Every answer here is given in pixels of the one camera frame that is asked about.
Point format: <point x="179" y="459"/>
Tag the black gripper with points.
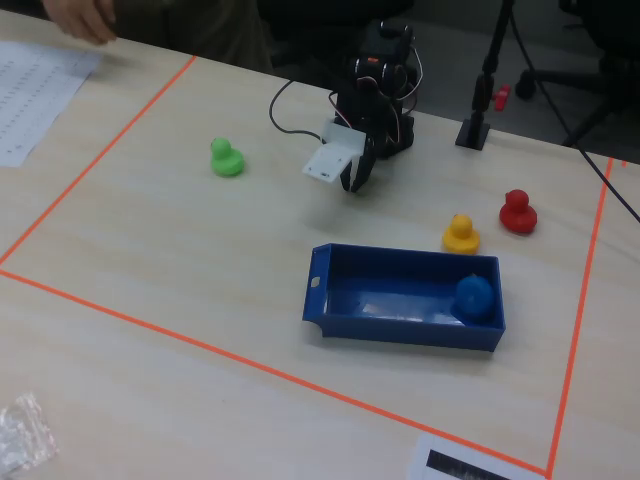
<point x="366" y="161"/>

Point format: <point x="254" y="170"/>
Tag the blue rubber duck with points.
<point x="474" y="297"/>

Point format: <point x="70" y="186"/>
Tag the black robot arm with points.
<point x="390" y="55"/>

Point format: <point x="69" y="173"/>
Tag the yellow rubber duck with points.
<point x="460" y="241"/>

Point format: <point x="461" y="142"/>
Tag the green rubber duck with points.
<point x="227" y="162"/>

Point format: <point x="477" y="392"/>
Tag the red rubber duck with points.
<point x="517" y="216"/>

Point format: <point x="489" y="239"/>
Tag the blue plastic box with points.
<point x="390" y="337"/>

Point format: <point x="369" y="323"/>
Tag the bare person hand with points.
<point x="82" y="20"/>

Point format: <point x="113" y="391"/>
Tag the red clamp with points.
<point x="501" y="97"/>

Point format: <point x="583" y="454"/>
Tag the long orange tape strip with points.
<point x="250" y="363"/>

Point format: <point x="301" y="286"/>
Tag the black office chair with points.
<point x="615" y="75"/>

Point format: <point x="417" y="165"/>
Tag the paper sheet with black bar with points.
<point x="425" y="457"/>

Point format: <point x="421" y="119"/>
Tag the printed table paper sheet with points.
<point x="30" y="100"/>

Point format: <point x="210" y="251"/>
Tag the clear plastic bag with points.
<point x="22" y="440"/>

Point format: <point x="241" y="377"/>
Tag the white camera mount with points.
<point x="330" y="155"/>

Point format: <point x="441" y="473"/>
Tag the black camera stand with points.
<point x="472" y="132"/>

